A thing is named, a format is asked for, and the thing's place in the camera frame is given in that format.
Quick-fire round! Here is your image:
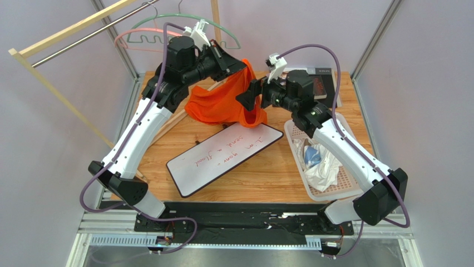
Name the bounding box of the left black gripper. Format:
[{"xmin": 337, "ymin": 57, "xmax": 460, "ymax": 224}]
[{"xmin": 182, "ymin": 39, "xmax": 247, "ymax": 87}]

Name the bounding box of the green clothes hanger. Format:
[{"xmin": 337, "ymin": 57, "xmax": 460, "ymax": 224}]
[{"xmin": 126, "ymin": 0, "xmax": 242, "ymax": 50}]

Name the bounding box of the orange t shirt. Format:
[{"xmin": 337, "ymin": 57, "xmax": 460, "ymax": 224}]
[{"xmin": 184, "ymin": 59, "xmax": 268, "ymax": 128}]

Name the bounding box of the pink clothes hanger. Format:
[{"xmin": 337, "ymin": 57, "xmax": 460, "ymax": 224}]
[{"xmin": 113, "ymin": 1, "xmax": 181, "ymax": 53}]

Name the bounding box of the white printed t shirt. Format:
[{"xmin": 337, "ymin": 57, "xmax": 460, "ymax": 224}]
[{"xmin": 293, "ymin": 138, "xmax": 342, "ymax": 192}]

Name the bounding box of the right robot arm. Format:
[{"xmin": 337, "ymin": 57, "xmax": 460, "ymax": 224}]
[{"xmin": 236, "ymin": 70, "xmax": 408, "ymax": 226}]

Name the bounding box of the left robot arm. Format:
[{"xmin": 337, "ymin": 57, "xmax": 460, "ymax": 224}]
[{"xmin": 88, "ymin": 36, "xmax": 246, "ymax": 218}]

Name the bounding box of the dark red cover book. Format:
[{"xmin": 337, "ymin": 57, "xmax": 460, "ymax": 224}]
[{"xmin": 313, "ymin": 76, "xmax": 327, "ymax": 100}]

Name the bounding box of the large black book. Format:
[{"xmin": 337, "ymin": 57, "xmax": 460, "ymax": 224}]
[{"xmin": 280, "ymin": 67, "xmax": 337, "ymax": 108}]

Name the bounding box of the whiteboard with red writing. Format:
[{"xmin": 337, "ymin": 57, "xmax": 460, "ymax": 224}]
[{"xmin": 166, "ymin": 123, "xmax": 284, "ymax": 198}]

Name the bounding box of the white plastic basket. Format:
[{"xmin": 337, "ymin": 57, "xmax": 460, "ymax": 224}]
[{"xmin": 284, "ymin": 120, "xmax": 363, "ymax": 202}]

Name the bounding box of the wooden clothes rack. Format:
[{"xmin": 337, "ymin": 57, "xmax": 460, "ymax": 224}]
[{"xmin": 8, "ymin": 0, "xmax": 225, "ymax": 182}]

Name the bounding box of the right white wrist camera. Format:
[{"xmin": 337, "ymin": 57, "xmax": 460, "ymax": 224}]
[{"xmin": 265, "ymin": 53, "xmax": 287, "ymax": 84}]

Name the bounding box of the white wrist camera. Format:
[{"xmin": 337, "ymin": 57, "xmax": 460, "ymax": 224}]
[
  {"xmin": 265, "ymin": 53, "xmax": 287, "ymax": 84},
  {"xmin": 182, "ymin": 19, "xmax": 211, "ymax": 51}
]

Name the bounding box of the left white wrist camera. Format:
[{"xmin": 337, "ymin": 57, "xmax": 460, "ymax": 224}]
[{"xmin": 182, "ymin": 19, "xmax": 211, "ymax": 51}]

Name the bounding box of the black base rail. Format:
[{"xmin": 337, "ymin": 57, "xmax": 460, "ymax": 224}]
[{"xmin": 119, "ymin": 202, "xmax": 359, "ymax": 256}]

